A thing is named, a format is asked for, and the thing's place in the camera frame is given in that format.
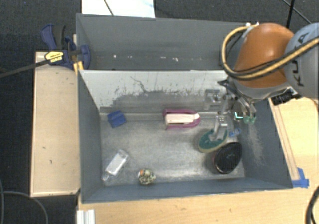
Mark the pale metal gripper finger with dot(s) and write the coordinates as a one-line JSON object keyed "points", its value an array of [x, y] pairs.
{"points": [[224, 133], [216, 128]]}

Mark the green round scouring pad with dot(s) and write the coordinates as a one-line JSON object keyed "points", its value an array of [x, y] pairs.
{"points": [[207, 142]]}

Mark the black round mesh disc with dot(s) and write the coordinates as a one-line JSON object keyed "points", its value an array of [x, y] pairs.
{"points": [[228, 158]]}

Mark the purple and white stapler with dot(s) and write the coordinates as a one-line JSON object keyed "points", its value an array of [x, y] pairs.
{"points": [[180, 119]]}

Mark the grey metal bin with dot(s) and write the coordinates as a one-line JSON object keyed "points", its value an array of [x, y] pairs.
{"points": [[159, 143]]}

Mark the speckled small ball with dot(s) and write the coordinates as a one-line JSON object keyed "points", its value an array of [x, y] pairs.
{"points": [[146, 177]]}

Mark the blue block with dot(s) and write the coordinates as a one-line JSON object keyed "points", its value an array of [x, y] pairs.
{"points": [[116, 119]]}

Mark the clear plastic bottle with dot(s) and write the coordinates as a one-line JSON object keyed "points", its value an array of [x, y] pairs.
{"points": [[115, 164]]}

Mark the pale wood flat board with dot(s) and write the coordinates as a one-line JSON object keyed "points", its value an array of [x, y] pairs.
{"points": [[54, 123]]}

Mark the black cylinder on white bracket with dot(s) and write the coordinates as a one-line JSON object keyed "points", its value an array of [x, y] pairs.
{"points": [[285, 97]]}

